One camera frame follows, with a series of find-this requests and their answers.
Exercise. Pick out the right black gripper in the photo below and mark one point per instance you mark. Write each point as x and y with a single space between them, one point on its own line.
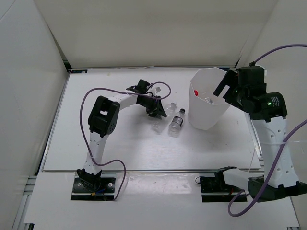
230 78

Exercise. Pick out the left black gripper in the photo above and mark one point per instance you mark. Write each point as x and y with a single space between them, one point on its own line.
157 109

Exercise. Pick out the clear bottle white cap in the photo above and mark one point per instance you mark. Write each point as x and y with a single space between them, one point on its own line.
160 122

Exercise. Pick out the bottle with blue-white label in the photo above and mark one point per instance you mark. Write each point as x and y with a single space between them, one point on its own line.
209 100

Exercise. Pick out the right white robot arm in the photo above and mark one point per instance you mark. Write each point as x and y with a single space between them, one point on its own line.
267 111

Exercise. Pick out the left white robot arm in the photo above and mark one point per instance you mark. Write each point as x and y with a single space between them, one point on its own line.
102 122

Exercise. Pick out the white octagonal bin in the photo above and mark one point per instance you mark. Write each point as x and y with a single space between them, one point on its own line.
203 115

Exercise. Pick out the clear bottle black cap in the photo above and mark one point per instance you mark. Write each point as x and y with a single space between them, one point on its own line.
176 124

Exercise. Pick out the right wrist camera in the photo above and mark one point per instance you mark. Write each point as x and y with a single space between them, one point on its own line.
251 76

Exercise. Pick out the aluminium frame rail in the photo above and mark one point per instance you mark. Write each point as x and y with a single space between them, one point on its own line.
256 154

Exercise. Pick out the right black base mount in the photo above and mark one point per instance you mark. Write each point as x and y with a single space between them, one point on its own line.
224 185

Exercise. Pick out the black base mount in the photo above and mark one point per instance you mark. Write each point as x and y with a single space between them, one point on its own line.
93 187
224 185

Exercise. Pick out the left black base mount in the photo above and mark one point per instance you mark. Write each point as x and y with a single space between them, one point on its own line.
93 187

